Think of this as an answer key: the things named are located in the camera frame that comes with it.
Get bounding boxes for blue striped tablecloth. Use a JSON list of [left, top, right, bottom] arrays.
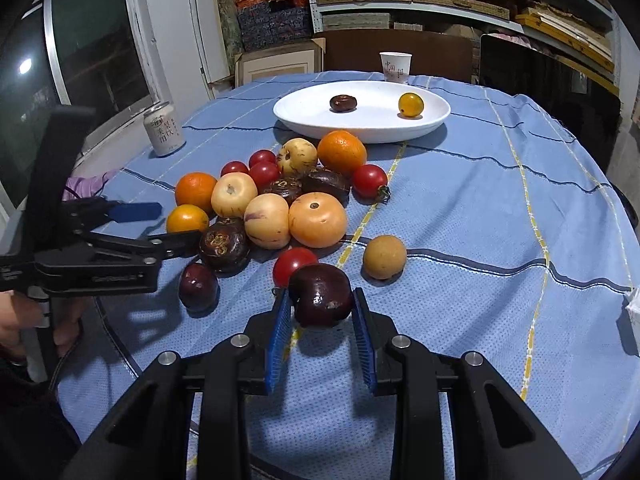
[[55, 72, 638, 480]]

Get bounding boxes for purple cloth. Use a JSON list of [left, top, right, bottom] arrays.
[[62, 170, 121, 202]]

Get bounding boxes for person's left hand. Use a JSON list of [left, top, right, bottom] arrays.
[[0, 290, 86, 366]]

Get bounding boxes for round tan fruit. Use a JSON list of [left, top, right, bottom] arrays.
[[362, 235, 407, 281]]

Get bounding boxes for white oval plate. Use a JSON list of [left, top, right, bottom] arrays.
[[273, 80, 451, 144]]

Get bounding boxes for white object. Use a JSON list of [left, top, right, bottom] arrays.
[[622, 287, 640, 356]]

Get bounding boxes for cardboard picture frame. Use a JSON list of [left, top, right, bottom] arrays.
[[235, 39, 326, 87]]

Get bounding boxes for white board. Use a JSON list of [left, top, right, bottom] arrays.
[[187, 0, 232, 86]]

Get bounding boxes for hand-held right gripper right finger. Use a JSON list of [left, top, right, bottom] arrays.
[[350, 287, 583, 480]]

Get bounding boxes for dark red plum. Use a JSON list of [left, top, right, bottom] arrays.
[[288, 263, 354, 328], [178, 262, 220, 311]]

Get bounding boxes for large dark brown water chestnut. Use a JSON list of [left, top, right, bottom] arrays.
[[199, 220, 252, 275]]

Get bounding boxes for green patterned roll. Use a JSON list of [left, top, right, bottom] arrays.
[[214, 0, 245, 63]]

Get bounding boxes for stack of blue patterned boxes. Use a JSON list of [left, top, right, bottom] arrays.
[[236, 0, 314, 52]]

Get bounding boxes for white paper cup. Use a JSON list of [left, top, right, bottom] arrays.
[[379, 52, 412, 84]]

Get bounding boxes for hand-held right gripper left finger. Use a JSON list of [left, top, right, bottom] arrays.
[[60, 287, 301, 480]]

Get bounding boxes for peach-coloured persimmon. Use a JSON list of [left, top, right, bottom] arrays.
[[288, 192, 348, 249]]

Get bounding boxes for orange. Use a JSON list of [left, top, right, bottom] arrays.
[[317, 130, 368, 177], [174, 172, 218, 213]]

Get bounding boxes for white metal shelf rack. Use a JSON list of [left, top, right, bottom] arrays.
[[220, 0, 621, 86]]

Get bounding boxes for stack of yellow flat boxes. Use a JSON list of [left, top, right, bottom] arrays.
[[515, 4, 616, 75]]

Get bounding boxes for small yellow tomato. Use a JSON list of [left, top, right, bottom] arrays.
[[398, 92, 425, 119]]

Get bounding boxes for pink cloth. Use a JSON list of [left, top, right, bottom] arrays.
[[494, 32, 532, 50]]

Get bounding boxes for pale yellow pepino melon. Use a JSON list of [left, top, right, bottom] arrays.
[[243, 193, 291, 249], [276, 138, 319, 177], [210, 172, 259, 219]]

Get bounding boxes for cream drink can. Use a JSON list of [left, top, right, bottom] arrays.
[[143, 101, 187, 157]]

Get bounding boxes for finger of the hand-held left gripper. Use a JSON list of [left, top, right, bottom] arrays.
[[62, 199, 163, 233], [85, 230, 201, 263]]

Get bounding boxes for glass window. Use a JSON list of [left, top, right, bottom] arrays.
[[0, 0, 161, 211]]

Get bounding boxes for orange-yellow tomato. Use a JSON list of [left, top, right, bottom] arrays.
[[166, 204, 210, 235]]

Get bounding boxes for brown board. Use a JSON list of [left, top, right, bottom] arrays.
[[320, 30, 474, 83]]

